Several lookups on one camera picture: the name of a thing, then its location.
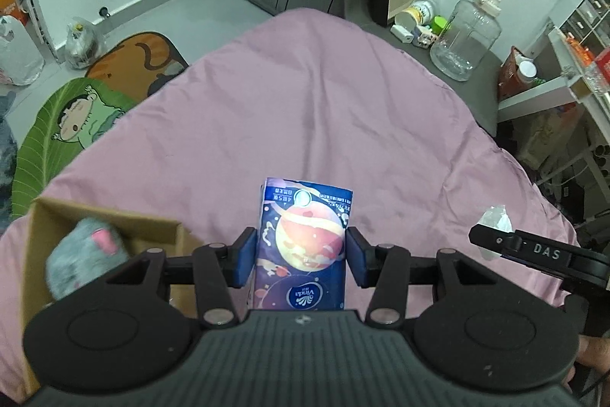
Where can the white yellow lidded jar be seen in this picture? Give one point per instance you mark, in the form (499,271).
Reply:
(418,13)

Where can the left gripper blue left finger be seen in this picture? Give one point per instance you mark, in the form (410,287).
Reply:
(241,258)

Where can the green leaf cartoon mat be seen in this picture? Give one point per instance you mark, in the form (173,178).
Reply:
(70,121)

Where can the brown cardboard box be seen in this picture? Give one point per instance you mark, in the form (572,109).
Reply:
(126,328)

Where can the white plastic shopping bag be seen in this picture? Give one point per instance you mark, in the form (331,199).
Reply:
(20,60)

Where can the white cloth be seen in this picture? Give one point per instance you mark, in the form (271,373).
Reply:
(495,217)

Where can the blue tissue pack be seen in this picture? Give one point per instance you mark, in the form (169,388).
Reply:
(300,263)

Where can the clear plastic water jug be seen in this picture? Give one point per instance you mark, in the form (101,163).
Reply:
(470,32)

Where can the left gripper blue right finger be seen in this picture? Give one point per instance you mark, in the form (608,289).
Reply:
(361,258)

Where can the white shelf unit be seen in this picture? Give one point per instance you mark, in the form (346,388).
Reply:
(569,86)

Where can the grey pink plush toy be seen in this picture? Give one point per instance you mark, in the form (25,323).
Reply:
(90,250)

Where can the small clear trash bag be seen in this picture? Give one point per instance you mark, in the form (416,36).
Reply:
(84,44)

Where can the white charger block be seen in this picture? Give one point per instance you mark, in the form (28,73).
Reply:
(402,34)

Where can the orange capybara floor mat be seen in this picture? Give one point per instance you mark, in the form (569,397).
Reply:
(139,66)

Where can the operator right hand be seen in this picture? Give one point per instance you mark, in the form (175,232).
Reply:
(594,353)

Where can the pink bed sheet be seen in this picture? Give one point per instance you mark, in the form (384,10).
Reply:
(307,96)

